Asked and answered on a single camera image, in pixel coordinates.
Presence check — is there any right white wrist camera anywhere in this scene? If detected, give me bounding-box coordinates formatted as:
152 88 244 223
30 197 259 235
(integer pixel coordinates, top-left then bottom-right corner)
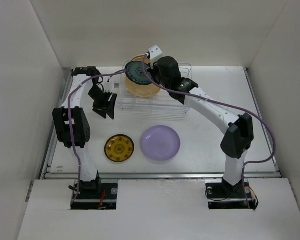
147 45 163 69

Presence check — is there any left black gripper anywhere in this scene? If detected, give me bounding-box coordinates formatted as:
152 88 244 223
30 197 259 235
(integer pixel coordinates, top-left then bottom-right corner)
87 85 116 120

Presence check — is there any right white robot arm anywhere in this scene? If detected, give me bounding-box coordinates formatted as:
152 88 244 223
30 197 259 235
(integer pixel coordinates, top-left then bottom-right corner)
145 56 254 197

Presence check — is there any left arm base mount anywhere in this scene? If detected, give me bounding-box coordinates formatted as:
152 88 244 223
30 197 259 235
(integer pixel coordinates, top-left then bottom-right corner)
70 182 118 211

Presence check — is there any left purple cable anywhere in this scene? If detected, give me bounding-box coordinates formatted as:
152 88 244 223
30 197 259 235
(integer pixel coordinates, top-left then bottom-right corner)
67 68 128 208

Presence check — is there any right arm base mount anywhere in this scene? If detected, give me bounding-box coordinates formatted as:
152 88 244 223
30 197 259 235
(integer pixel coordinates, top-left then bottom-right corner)
205 179 259 210

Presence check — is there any white wire dish rack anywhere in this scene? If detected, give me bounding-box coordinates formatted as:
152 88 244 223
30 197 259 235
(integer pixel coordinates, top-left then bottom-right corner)
115 74 189 121

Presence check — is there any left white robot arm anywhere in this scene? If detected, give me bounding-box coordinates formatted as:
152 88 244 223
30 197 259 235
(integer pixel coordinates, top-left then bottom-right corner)
52 66 117 199

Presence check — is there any teal patterned small plate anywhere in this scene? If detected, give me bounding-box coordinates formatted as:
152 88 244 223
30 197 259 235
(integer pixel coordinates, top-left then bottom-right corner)
124 60 152 86

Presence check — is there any amber patterned small plate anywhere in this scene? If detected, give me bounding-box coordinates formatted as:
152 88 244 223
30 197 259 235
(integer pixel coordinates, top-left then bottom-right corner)
104 134 135 163

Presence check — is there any yellow plastic plate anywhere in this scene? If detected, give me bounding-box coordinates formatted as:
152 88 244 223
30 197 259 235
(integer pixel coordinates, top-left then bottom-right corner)
130 55 150 64
125 77 161 98

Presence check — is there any purple plastic plate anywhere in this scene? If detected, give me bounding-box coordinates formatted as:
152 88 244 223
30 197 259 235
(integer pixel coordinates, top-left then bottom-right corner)
140 125 181 163

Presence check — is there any aluminium table frame rail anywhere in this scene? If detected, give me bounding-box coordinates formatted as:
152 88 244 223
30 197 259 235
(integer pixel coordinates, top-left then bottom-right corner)
39 67 282 180

